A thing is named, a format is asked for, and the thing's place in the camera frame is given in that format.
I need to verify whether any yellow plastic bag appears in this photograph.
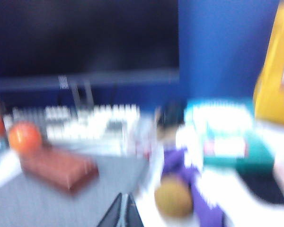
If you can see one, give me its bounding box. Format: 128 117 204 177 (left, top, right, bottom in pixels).
252 0 284 126

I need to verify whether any grey monitor stand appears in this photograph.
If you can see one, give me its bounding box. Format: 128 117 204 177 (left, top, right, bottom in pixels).
70 79 93 108

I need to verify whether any purple fabric strap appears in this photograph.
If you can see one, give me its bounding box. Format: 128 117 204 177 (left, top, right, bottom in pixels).
161 141 226 227

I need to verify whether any brown kiwi fruit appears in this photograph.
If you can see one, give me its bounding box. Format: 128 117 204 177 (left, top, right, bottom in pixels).
154 180 194 217

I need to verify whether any white computer keyboard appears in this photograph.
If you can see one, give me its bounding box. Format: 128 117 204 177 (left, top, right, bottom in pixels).
4 104 141 143

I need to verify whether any brown leather glasses case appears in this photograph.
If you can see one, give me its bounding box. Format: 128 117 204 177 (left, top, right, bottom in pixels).
20 141 100 196

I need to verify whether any clear plastic container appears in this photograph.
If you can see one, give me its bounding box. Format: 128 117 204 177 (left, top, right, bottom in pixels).
129 117 157 157

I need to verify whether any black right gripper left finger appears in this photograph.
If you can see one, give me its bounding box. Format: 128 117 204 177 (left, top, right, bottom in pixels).
101 192 123 227

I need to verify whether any teal and white carton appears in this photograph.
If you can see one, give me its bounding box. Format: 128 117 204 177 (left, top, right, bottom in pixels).
184 101 275 169

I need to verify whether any grey fabric laptop sleeve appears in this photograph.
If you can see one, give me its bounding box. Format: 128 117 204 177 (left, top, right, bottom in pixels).
0 146 153 227

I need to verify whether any black rounded object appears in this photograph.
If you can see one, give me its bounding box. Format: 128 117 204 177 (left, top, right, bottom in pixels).
156 101 186 140

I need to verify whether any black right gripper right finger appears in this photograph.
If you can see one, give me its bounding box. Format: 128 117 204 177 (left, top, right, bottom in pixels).
124 192 144 227

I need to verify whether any black computer monitor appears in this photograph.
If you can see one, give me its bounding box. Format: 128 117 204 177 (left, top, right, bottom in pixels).
0 0 180 85

